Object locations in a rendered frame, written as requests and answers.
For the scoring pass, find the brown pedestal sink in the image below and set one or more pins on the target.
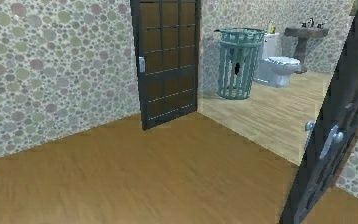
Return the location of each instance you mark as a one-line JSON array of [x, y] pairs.
[[303, 40]]

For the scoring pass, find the dark brown panelled room door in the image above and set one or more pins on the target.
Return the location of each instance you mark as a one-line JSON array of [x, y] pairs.
[[168, 63]]

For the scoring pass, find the teal slatted laundry basket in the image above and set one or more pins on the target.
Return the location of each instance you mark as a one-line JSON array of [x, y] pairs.
[[239, 63]]

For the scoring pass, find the black sink faucet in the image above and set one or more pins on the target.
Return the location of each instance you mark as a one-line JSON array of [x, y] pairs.
[[311, 23]]

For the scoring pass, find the yellow bottle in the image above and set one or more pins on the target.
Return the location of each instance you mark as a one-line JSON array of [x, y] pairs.
[[271, 28]]

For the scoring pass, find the dark grey open room door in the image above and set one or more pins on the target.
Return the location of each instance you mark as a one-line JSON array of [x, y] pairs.
[[337, 140]]

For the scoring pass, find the white toilet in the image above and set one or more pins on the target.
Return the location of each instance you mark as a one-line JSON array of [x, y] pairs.
[[277, 63]]

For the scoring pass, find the silver round door knob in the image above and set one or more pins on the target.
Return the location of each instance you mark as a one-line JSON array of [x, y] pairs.
[[332, 140]]

